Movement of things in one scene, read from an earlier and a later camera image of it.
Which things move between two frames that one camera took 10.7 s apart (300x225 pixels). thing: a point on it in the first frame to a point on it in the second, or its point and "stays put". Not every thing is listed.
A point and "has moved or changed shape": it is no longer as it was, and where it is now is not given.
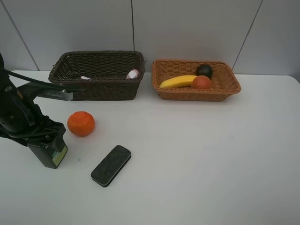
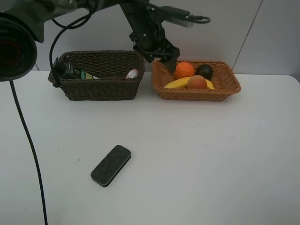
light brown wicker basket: (224, 82) stays put
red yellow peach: (201, 82) has moved or changed shape
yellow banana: (186, 80) has moved or changed shape
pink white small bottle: (133, 74) stays put
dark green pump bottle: (50, 151) to (64, 70)
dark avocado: (204, 70) stays put
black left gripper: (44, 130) to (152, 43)
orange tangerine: (81, 123) to (183, 70)
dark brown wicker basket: (102, 75) stays put
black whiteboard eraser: (110, 167) stays put
